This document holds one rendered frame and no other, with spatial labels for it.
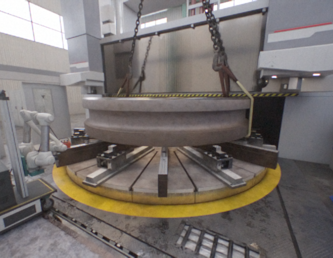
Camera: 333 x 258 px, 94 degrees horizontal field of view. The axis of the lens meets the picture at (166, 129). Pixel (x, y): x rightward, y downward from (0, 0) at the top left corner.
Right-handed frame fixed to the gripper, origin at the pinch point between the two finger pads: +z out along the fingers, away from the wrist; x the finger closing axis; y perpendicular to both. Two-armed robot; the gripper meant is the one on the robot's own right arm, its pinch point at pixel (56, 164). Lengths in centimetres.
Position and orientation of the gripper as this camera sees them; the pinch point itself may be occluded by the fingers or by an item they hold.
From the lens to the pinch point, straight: 327.2
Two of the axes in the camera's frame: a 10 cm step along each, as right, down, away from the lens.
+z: 0.0, 9.8, 2.0
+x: 8.3, 1.1, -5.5
